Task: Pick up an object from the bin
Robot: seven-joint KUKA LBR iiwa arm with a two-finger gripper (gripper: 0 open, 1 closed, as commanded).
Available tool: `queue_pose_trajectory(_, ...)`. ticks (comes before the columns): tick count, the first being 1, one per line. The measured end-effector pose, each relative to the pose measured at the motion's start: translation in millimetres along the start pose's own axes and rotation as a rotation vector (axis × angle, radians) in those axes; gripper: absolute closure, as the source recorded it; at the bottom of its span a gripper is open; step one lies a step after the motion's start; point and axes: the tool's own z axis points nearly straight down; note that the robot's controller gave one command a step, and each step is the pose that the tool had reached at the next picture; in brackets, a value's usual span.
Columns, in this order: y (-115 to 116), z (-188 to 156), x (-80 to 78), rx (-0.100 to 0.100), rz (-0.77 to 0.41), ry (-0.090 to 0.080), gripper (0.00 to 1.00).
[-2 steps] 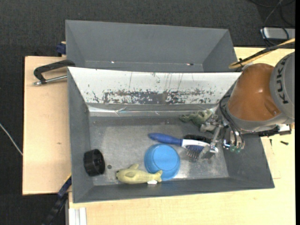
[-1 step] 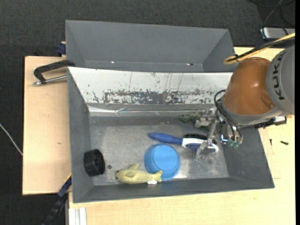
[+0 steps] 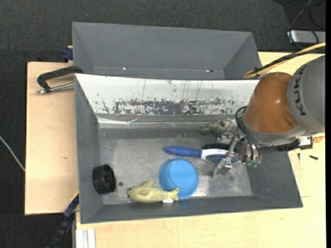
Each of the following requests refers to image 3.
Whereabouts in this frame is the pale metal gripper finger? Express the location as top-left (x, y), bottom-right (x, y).
top-left (212, 160), bottom-right (235, 178)
top-left (210, 157), bottom-right (229, 173)

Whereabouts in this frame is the green toy frog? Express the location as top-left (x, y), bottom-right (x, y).
top-left (198, 118), bottom-right (235, 138)

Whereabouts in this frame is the blue and white brush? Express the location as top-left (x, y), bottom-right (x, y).
top-left (163, 145), bottom-right (239, 165)

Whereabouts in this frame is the blue plastic bowl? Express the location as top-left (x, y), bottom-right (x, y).
top-left (158, 158), bottom-right (200, 200)

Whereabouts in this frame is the yellow-green toy fish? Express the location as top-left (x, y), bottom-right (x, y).
top-left (127, 180), bottom-right (180, 205)

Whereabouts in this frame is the grey metal bin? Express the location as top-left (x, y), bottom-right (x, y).
top-left (71, 21), bottom-right (304, 224)

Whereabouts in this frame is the black round cap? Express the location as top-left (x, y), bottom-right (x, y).
top-left (91, 164), bottom-right (117, 195)

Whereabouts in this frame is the pale wood flat board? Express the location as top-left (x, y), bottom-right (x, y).
top-left (24, 61), bottom-right (80, 215)

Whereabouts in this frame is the black cylinder on white bracket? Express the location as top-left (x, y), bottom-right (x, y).
top-left (277, 136), bottom-right (314, 152)

